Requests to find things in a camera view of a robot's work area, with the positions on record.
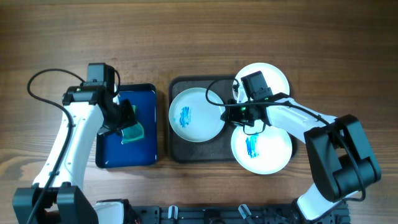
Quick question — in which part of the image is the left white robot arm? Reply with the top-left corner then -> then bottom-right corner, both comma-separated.
12,86 -> 137,223

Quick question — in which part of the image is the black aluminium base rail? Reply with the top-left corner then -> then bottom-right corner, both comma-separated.
93,198 -> 351,224

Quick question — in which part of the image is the blue water tray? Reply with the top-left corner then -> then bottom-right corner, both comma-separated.
95,83 -> 157,169

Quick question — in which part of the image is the dark brown serving tray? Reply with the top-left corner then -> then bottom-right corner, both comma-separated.
168,75 -> 236,163

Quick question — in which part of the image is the white plate blue stain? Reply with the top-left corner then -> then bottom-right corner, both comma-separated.
169,88 -> 225,142

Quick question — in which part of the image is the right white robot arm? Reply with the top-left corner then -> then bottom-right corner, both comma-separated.
222,93 -> 381,223

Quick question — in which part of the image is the green sponge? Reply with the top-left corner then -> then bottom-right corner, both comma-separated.
121,104 -> 144,144

